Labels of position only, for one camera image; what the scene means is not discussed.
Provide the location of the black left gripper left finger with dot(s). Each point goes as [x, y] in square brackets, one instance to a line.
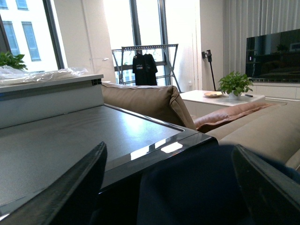
[71, 199]

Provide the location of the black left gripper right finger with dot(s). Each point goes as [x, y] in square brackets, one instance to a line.
[270, 189]

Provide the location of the dark navy garment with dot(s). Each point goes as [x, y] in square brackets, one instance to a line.
[195, 187]

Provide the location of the grey front-load washing machine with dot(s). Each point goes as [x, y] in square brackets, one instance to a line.
[34, 155]

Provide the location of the grey clothes drying rack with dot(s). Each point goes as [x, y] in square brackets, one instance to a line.
[164, 57]

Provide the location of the beige sofa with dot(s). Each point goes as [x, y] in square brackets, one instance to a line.
[273, 132]

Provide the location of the brown leather pillow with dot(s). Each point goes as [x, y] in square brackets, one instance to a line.
[226, 115]

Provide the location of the white tv cabinet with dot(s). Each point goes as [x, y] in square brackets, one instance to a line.
[275, 90]

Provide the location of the white counter shelf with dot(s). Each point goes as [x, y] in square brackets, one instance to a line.
[39, 100]

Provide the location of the yellow plate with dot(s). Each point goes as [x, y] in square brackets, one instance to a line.
[213, 94]

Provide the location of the potted green plant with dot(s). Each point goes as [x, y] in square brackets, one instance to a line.
[234, 84]

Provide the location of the white coffee table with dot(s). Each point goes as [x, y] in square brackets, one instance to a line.
[198, 105]

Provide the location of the beige sofa cushion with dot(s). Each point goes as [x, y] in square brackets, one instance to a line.
[160, 102]

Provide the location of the clear plastic bag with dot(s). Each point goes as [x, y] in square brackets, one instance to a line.
[11, 76]

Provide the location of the black television screen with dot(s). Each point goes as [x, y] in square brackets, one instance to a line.
[274, 57]

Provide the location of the black hanging t-shirt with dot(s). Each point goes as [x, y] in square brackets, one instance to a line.
[145, 69]

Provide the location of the green plant by window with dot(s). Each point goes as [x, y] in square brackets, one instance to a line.
[14, 61]

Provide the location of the black stick vacuum cleaner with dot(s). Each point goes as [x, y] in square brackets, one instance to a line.
[207, 55]

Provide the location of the white curtain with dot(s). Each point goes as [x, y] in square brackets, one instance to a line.
[249, 18]

